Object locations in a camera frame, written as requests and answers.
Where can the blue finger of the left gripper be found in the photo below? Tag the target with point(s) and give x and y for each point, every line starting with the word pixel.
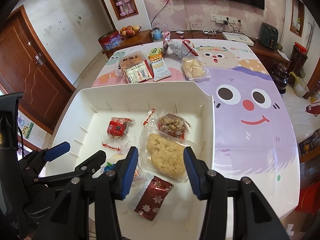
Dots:
pixel 93 163
pixel 57 151

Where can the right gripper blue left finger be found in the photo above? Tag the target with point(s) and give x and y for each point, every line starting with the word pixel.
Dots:
pixel 125 172

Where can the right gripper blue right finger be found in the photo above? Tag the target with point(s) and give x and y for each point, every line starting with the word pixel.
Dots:
pixel 196 171

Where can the blue cream puff packet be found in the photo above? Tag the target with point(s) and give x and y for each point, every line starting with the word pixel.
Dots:
pixel 110 164

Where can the red white milk candy packet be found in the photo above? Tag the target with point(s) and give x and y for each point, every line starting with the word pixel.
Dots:
pixel 121 145

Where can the clear bag rice cracker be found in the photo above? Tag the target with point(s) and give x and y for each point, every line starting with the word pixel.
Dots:
pixel 161 153

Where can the dark red snowflake snack packet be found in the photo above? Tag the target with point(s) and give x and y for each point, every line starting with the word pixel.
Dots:
pixel 149 199

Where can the small red candy packet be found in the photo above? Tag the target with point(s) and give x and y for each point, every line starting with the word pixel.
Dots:
pixel 117 127

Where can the nut brittle clear packet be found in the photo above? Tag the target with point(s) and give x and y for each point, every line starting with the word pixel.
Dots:
pixel 167 122

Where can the red white striped biscuit packet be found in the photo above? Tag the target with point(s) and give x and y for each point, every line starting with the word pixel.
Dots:
pixel 138 73

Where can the orange bread clear bag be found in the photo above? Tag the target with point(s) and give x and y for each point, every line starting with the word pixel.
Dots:
pixel 131 60

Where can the orange white oat bar packet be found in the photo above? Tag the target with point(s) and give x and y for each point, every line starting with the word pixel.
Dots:
pixel 160 70

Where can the red white cake packet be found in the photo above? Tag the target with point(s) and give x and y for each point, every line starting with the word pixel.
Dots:
pixel 181 48

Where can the green small snack packet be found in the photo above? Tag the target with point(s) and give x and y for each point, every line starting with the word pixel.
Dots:
pixel 155 51

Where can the white plastic organizer bin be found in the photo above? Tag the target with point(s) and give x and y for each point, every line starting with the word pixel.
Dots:
pixel 84 127

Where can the cartoon monster tablecloth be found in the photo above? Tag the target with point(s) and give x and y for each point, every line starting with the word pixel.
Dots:
pixel 254 136

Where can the brown wooden door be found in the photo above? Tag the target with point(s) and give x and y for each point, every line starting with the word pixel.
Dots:
pixel 27 67

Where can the red round tin box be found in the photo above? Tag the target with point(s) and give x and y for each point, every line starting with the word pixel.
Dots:
pixel 110 40

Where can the white plastic jug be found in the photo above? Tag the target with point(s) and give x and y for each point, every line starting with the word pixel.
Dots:
pixel 300 88

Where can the fruit bowl with apples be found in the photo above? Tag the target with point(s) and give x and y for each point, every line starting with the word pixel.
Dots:
pixel 129 31

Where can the wooden tv cabinet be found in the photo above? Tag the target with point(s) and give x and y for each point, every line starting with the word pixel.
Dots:
pixel 266 56

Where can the white set-top box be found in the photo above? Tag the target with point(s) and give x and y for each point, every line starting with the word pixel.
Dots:
pixel 238 38

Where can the blue kettle ornament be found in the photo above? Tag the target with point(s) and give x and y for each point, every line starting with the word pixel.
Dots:
pixel 156 33

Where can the pink dumbbell left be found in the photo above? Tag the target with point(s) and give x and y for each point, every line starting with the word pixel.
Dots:
pixel 121 8

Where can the pink dumbbell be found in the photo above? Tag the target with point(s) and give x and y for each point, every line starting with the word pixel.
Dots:
pixel 121 8
pixel 130 10

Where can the red lid wicker bin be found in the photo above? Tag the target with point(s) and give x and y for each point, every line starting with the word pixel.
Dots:
pixel 298 58

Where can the dark green air fryer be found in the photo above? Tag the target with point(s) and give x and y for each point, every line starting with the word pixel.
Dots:
pixel 268 36

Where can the pink dumbbell right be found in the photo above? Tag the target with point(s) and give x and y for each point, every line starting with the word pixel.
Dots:
pixel 130 10

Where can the white wall power strip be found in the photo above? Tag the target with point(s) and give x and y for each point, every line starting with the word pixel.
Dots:
pixel 220 19

